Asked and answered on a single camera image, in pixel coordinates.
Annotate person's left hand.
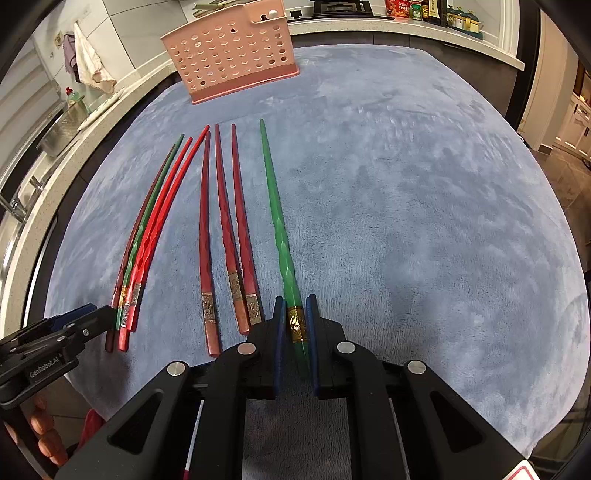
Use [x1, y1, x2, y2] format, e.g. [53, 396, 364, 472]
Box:
[28, 396, 69, 467]

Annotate bright red chopstick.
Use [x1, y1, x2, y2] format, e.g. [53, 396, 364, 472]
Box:
[118, 137, 193, 353]
[129, 125, 211, 332]

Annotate pink perforated utensil holder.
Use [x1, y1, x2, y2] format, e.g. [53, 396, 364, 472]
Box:
[160, 0, 301, 106]

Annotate blue plush blanket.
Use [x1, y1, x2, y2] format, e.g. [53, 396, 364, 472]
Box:
[44, 45, 591, 462]

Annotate bottles and jars on counter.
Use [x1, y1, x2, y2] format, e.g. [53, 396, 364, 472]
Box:
[445, 6, 485, 40]

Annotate black gas stove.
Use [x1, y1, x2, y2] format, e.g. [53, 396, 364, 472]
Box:
[300, 0, 374, 23]

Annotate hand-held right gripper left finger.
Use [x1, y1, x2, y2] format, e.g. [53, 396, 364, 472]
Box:
[55, 296, 286, 480]

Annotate dark sauce bottle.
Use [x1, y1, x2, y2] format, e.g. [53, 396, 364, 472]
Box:
[422, 0, 445, 25]

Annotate pink hanging cloth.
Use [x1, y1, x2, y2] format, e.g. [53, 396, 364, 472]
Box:
[61, 33, 79, 75]

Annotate green chopstick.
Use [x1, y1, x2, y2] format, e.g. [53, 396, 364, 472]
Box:
[259, 119, 309, 374]
[115, 134, 185, 329]

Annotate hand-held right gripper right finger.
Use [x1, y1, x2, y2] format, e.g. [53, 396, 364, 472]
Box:
[305, 294, 528, 480]

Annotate maroon chopstick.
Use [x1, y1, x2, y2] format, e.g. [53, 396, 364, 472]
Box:
[105, 144, 178, 354]

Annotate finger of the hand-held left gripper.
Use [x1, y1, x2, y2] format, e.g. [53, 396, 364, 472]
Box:
[50, 303, 99, 332]
[0, 306, 117, 370]

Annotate stained white towel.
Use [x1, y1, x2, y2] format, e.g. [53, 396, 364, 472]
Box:
[73, 22, 118, 94]

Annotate metal colander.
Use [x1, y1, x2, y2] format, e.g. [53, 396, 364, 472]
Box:
[37, 108, 90, 155]

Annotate metal faucet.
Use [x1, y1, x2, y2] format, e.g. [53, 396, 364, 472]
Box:
[0, 175, 44, 224]

